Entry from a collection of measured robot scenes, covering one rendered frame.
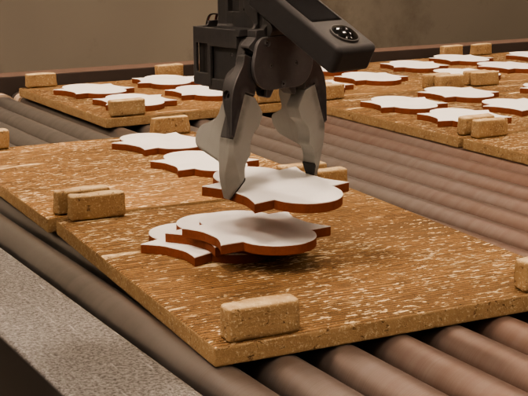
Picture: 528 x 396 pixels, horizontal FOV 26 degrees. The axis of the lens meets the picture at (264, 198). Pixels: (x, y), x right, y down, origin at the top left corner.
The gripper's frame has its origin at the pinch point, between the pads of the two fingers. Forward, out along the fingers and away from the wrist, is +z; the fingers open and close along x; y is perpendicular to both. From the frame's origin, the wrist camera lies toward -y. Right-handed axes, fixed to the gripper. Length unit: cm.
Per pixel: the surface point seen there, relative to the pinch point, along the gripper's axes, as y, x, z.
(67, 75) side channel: 118, -57, 6
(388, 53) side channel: 101, -134, 6
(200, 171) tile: 31.4, -17.6, 6.4
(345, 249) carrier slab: -2.3, -6.7, 7.1
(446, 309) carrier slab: -19.3, -0.1, 7.3
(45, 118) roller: 92, -35, 9
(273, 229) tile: 0.1, 0.3, 4.2
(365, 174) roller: 24.8, -40.2, 9.0
